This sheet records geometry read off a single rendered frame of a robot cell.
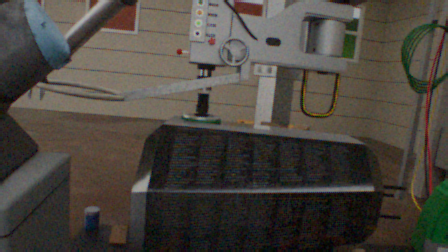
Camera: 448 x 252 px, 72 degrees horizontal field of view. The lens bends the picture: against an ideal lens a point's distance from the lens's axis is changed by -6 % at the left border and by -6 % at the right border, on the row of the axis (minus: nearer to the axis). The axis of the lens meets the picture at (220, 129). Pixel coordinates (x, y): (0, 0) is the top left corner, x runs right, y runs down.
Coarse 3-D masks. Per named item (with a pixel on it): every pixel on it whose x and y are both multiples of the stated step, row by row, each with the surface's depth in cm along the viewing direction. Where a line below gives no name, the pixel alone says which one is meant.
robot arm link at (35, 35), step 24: (0, 0) 62; (24, 0) 66; (0, 24) 62; (24, 24) 63; (48, 24) 66; (0, 48) 63; (24, 48) 64; (48, 48) 66; (0, 72) 64; (24, 72) 66; (48, 72) 71
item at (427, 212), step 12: (432, 192) 233; (444, 192) 220; (432, 204) 226; (444, 204) 215; (420, 216) 236; (432, 216) 219; (444, 216) 213; (420, 228) 231; (432, 228) 219; (444, 228) 214; (420, 240) 226; (432, 240) 217; (444, 240) 215
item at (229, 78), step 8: (192, 80) 172; (200, 80) 172; (208, 80) 173; (216, 80) 172; (224, 80) 173; (232, 80) 174; (144, 88) 170; (152, 88) 170; (160, 88) 170; (168, 88) 171; (176, 88) 171; (184, 88) 172; (192, 88) 172; (200, 88) 173; (128, 96) 169; (136, 96) 170; (144, 96) 170; (152, 96) 171
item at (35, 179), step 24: (24, 168) 75; (48, 168) 77; (0, 192) 60; (24, 192) 63; (48, 192) 76; (0, 216) 55; (24, 216) 63; (48, 216) 77; (0, 240) 56; (24, 240) 63; (48, 240) 77
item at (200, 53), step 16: (208, 16) 162; (224, 16) 163; (208, 32) 164; (224, 32) 165; (192, 48) 164; (208, 48) 165; (224, 48) 166; (192, 64) 185; (208, 64) 167; (224, 64) 167
